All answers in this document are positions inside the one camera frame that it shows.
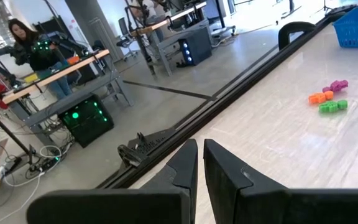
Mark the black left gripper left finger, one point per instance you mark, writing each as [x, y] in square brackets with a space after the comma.
[166, 202]

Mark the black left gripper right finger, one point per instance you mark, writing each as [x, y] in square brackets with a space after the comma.
[244, 202]

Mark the orange Halloween decoration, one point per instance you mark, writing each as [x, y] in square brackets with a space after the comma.
[317, 98]

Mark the green Halloween decoration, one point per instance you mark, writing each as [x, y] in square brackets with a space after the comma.
[329, 107]

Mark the purple Halloween decoration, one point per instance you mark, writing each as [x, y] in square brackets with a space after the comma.
[337, 85]

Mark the background black robot arm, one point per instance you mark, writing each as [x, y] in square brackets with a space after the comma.
[2, 53]

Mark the black perforated computer tower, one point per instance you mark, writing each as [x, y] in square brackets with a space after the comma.
[148, 149]

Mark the black computer tower green lights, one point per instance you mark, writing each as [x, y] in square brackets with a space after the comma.
[85, 121]

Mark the black power strip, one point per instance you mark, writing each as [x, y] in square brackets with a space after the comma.
[47, 163]

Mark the black computer tower blue lights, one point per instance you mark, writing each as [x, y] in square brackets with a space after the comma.
[196, 46]

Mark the wooden top gray workbench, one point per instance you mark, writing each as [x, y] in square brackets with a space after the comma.
[179, 15]
[57, 75]

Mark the black stand pole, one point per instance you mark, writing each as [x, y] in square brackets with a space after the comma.
[5, 128]

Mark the black office chair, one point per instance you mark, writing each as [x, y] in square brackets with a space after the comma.
[123, 28]

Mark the person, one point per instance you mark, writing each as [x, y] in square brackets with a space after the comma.
[47, 63]
[149, 9]

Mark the gray concrete column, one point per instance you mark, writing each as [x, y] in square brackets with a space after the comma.
[85, 18]

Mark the black cabinet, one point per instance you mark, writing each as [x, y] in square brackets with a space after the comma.
[57, 26]

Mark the blue plastic basket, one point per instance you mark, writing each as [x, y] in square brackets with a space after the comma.
[357, 28]

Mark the black aluminium rig frame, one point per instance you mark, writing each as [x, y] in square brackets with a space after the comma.
[230, 100]

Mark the black workstation frame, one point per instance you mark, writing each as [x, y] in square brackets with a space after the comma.
[140, 40]

